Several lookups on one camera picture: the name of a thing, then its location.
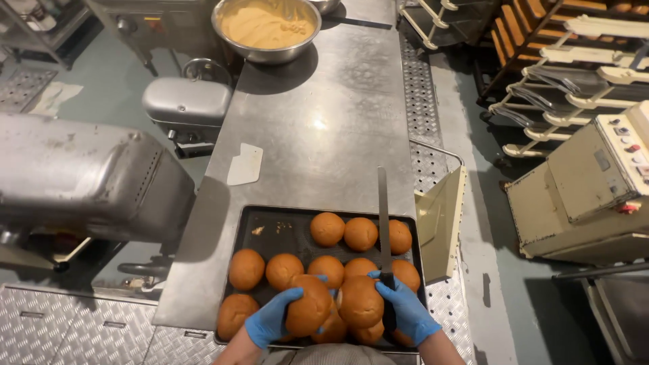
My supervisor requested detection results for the oval brown bread bun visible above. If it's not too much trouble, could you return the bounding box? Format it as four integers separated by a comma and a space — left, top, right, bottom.
285, 274, 334, 338

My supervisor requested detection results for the cream wire rack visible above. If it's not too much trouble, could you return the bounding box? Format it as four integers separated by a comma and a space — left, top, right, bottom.
398, 0, 503, 51

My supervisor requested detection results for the long black-handled bread knife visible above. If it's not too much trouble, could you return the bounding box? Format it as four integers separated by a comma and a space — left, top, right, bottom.
377, 166, 398, 334

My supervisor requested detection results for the person's grey striped apron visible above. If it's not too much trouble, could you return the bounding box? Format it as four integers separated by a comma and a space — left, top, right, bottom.
256, 343, 399, 365

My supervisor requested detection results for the beige control-panel machine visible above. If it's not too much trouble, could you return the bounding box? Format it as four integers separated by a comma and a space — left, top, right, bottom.
504, 100, 649, 265

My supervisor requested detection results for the steel storage shelf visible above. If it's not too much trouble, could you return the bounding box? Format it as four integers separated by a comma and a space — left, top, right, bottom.
0, 0, 93, 71

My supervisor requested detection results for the perforated steel tread plate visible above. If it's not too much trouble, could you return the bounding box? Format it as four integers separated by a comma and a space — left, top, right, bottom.
399, 30, 476, 365

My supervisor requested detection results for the steel side table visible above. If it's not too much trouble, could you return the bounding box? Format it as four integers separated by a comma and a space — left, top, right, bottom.
552, 263, 649, 365

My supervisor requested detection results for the white plastic dough scraper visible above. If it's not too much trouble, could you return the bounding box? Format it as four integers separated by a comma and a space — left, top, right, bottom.
226, 143, 264, 186

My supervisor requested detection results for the beige tilted metal panel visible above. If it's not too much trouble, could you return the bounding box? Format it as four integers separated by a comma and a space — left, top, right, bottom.
414, 165, 467, 284

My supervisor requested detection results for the large steel mixing bowl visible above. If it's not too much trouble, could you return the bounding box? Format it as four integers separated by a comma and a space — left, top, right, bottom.
211, 0, 322, 65

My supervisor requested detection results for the group of brown buns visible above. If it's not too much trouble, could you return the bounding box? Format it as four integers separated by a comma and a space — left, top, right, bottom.
217, 212, 422, 347

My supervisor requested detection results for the yellow batter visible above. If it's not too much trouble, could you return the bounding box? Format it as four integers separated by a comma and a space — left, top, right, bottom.
219, 0, 316, 50

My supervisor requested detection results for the round brown bread bun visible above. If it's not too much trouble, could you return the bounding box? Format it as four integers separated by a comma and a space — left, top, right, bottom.
337, 276, 385, 330

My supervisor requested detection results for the diamond-plate steel cabinet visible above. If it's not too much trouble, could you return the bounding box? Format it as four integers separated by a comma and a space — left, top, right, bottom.
0, 284, 226, 365

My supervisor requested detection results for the beige tray rack trolley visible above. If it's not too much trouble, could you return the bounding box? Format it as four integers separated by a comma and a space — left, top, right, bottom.
477, 0, 649, 159

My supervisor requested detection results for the person's right hand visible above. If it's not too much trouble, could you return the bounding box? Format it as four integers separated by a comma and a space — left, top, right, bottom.
367, 270, 443, 348

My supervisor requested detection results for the black handwheel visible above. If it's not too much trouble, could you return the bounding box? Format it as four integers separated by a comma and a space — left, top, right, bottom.
117, 260, 174, 279

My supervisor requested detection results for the small steel bowl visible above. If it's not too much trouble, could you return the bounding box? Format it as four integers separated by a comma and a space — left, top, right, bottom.
309, 0, 342, 15

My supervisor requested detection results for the black baking tray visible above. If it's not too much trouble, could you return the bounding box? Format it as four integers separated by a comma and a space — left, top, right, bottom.
215, 204, 428, 355

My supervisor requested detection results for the small steel mixer machine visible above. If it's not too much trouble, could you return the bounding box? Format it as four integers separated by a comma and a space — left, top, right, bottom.
141, 77, 233, 159

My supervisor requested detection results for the steel floor grate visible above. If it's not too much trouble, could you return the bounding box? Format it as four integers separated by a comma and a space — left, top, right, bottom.
0, 68, 58, 114

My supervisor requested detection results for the dark steel machine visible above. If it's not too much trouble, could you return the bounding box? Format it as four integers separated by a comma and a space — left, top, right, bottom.
85, 0, 225, 78

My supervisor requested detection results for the steel guard ring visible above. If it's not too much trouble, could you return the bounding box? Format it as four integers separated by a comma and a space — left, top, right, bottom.
182, 57, 232, 86

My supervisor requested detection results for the large steel mixer machine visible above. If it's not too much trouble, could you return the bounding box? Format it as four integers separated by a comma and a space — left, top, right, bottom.
0, 113, 196, 274

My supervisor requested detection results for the person's left hand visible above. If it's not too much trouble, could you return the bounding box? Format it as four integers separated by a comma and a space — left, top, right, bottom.
245, 274, 337, 349

